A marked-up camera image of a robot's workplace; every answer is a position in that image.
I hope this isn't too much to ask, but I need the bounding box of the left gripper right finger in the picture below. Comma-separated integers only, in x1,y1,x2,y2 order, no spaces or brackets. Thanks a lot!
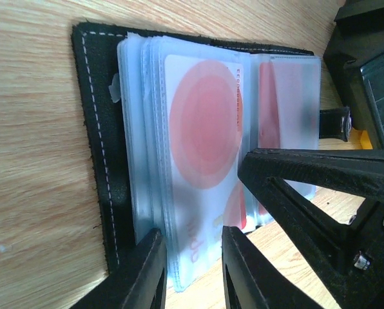
222,225,340,308

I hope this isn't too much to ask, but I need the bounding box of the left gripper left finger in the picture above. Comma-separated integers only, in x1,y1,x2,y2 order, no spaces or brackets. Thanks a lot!
72,228,168,308

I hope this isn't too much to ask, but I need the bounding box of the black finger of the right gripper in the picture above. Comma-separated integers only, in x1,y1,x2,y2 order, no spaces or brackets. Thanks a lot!
238,149,384,308

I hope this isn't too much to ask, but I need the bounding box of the black card holder wallet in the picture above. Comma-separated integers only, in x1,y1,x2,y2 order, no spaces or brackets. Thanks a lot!
70,21,352,293

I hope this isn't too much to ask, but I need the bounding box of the red circle white card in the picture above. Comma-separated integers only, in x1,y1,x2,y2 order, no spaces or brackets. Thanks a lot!
224,61,320,231

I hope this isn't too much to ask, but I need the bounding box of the yellow tray middle compartment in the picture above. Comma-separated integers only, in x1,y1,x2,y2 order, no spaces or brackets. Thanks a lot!
349,128,373,149

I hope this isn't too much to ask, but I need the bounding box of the black tray left compartment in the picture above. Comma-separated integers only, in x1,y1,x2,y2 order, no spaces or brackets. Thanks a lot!
323,1,384,149

